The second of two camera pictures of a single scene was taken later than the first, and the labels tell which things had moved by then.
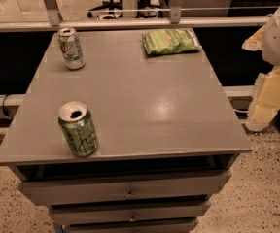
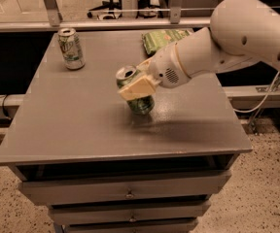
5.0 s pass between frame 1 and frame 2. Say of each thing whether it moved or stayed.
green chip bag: stayed
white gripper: moved
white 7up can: stayed
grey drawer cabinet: stayed
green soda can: moved
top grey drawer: stayed
